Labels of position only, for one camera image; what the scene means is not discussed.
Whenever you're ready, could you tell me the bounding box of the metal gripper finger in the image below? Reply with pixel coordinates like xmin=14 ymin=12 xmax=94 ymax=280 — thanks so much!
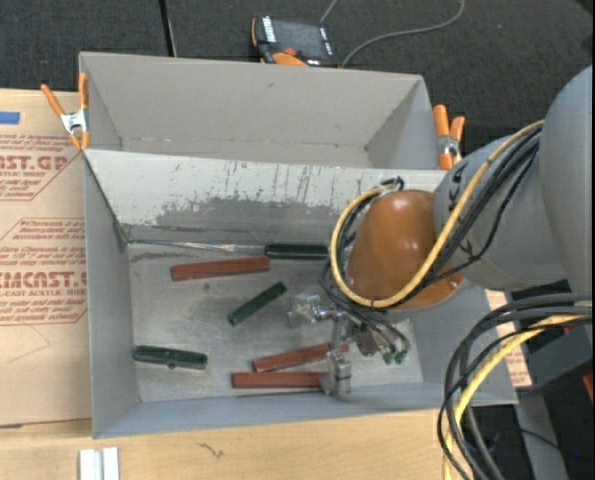
xmin=286 ymin=292 xmax=324 ymax=329
xmin=320 ymin=350 xmax=354 ymax=399

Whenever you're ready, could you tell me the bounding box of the dark green flat block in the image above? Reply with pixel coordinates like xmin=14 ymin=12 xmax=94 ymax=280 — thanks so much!
xmin=226 ymin=281 xmax=289 ymax=328
xmin=132 ymin=344 xmax=210 ymax=372
xmin=264 ymin=243 xmax=330 ymax=261

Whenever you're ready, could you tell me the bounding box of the red-brown flat block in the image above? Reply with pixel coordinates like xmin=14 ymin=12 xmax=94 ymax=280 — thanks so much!
xmin=230 ymin=370 xmax=329 ymax=390
xmin=170 ymin=255 xmax=273 ymax=283
xmin=250 ymin=343 xmax=351 ymax=374

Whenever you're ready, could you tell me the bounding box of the grey metal bin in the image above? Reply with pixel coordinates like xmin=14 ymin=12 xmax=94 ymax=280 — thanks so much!
xmin=78 ymin=51 xmax=521 ymax=440

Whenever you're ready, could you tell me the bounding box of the brown cardboard board, red print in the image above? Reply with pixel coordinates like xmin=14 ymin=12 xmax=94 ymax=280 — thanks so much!
xmin=0 ymin=86 xmax=534 ymax=432

